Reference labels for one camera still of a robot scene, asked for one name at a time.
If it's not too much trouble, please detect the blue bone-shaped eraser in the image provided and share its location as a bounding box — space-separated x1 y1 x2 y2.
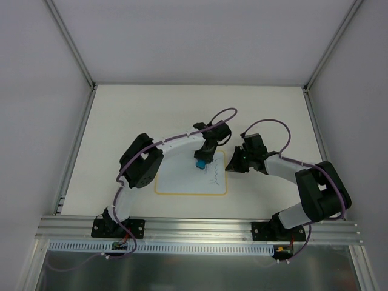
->
196 160 207 170

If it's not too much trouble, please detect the yellow-framed whiteboard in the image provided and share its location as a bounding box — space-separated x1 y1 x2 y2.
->
155 150 227 196

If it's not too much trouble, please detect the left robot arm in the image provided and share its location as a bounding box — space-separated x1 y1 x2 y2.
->
91 121 232 241

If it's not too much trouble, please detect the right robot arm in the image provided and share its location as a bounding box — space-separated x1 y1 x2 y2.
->
226 133 352 241

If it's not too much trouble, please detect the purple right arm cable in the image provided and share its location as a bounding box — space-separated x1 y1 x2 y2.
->
242 118 346 263

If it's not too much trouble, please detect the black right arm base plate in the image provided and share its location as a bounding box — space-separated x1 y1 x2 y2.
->
250 221 306 242

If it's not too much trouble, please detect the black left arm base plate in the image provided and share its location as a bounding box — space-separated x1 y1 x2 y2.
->
91 216 146 239

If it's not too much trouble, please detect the white slotted cable duct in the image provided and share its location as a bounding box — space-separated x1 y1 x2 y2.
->
48 240 275 256

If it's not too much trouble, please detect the aluminium frame rail left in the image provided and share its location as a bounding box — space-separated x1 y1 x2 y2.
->
44 1 96 215

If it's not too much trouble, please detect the aluminium frame rail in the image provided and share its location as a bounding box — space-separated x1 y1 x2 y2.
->
44 1 96 215
302 1 365 161

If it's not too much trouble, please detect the aluminium mounting rail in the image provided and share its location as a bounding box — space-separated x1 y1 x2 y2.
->
35 215 364 246

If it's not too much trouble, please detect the aluminium frame rail right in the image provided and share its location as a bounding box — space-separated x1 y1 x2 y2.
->
302 1 365 161

